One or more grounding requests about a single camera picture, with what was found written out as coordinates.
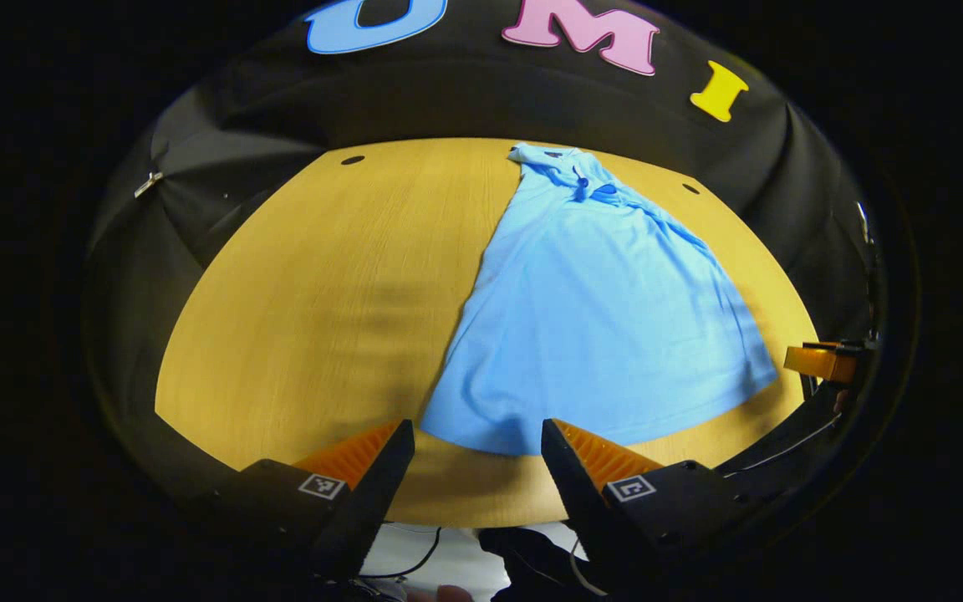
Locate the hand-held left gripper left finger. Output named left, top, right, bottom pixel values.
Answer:
left=235, top=418, right=415, bottom=582

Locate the black backdrop cloth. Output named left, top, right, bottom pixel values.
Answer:
left=84, top=0, right=884, bottom=477

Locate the black floor cable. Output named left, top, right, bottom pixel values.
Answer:
left=360, top=525, right=443, bottom=580

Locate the light blue T-shirt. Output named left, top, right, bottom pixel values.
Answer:
left=419, top=142, right=781, bottom=458

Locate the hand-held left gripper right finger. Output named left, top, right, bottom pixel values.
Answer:
left=540, top=418, right=750, bottom=596

